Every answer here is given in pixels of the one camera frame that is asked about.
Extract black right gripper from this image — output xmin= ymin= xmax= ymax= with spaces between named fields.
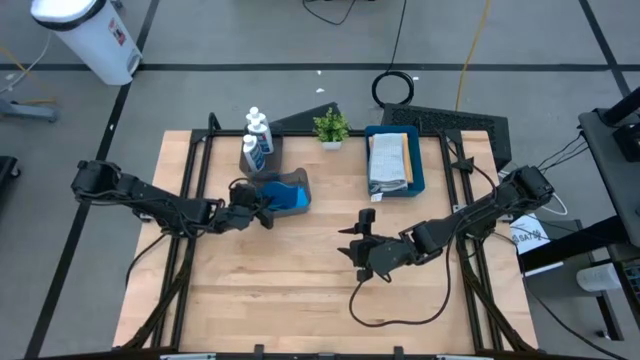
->
xmin=337 ymin=208 xmax=419 ymax=284

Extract white plastic cleaner bottle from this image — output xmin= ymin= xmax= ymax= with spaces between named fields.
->
xmin=248 ymin=118 xmax=275 ymax=155
xmin=241 ymin=133 xmax=267 ymax=174
xmin=244 ymin=105 xmax=267 ymax=127

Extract orange microfibre cloth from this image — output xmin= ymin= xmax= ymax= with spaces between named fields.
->
xmin=369 ymin=132 xmax=415 ymax=184

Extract grey mesh storage bin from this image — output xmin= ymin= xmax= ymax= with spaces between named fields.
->
xmin=249 ymin=167 xmax=312 ymax=220
xmin=238 ymin=122 xmax=285 ymax=181

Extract blue plastic bin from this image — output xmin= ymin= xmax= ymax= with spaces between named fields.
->
xmin=363 ymin=124 xmax=427 ymax=199

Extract green plant in white pot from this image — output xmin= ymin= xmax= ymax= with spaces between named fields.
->
xmin=312 ymin=107 xmax=351 ymax=152

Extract black flat panel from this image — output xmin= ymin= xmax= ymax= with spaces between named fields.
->
xmin=272 ymin=101 xmax=344 ymax=132

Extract black perforated panel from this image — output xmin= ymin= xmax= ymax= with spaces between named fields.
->
xmin=380 ymin=103 xmax=513 ymax=171

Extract white printed paper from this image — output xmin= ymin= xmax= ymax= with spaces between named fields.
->
xmin=509 ymin=213 xmax=551 ymax=256

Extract black beam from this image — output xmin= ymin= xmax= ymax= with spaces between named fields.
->
xmin=517 ymin=214 xmax=640 ymax=274

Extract white pedal trash bin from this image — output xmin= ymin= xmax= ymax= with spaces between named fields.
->
xmin=29 ymin=0 xmax=145 ymax=87

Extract grey stand foot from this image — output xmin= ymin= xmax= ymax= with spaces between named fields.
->
xmin=0 ymin=98 xmax=60 ymax=124

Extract white cylinder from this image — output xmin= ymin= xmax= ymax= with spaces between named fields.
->
xmin=575 ymin=262 xmax=624 ymax=293

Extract grey cart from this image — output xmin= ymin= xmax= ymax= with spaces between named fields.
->
xmin=578 ymin=107 xmax=640 ymax=251

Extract black box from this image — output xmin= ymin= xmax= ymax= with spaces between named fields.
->
xmin=612 ymin=122 xmax=640 ymax=162

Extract black pole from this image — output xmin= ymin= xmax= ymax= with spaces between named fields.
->
xmin=599 ymin=87 xmax=640 ymax=129

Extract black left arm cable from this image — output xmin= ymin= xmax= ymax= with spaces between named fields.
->
xmin=124 ymin=232 xmax=169 ymax=290

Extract black coiled cable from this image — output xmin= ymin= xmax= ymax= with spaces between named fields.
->
xmin=370 ymin=0 xmax=416 ymax=109

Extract black floor cable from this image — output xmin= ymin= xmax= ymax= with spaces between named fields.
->
xmin=301 ymin=0 xmax=357 ymax=26

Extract yellow cable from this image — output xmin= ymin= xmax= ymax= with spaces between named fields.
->
xmin=453 ymin=0 xmax=494 ymax=112

